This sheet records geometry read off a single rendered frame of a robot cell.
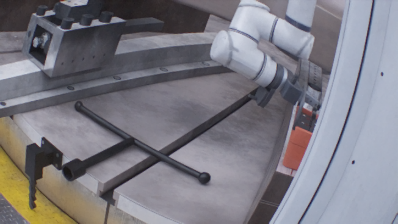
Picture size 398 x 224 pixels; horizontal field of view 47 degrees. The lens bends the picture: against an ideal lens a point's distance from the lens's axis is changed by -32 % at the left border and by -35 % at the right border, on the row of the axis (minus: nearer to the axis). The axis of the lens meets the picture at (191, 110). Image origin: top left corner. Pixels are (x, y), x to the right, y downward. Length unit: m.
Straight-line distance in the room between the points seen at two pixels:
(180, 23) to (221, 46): 2.43
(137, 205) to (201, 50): 1.53
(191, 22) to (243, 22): 2.45
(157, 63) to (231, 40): 1.54
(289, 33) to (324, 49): 0.69
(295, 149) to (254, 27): 0.34
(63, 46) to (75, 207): 0.67
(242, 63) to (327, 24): 0.76
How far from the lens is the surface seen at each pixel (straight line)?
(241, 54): 1.57
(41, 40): 2.48
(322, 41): 2.25
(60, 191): 2.26
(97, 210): 2.15
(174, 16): 3.94
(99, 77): 2.77
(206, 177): 2.25
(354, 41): 0.80
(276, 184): 1.63
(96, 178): 2.05
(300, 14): 1.56
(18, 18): 3.43
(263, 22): 1.59
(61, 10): 2.47
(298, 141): 1.61
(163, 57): 3.11
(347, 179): 0.89
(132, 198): 2.01
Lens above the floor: 1.32
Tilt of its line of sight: 21 degrees down
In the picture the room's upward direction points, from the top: 19 degrees clockwise
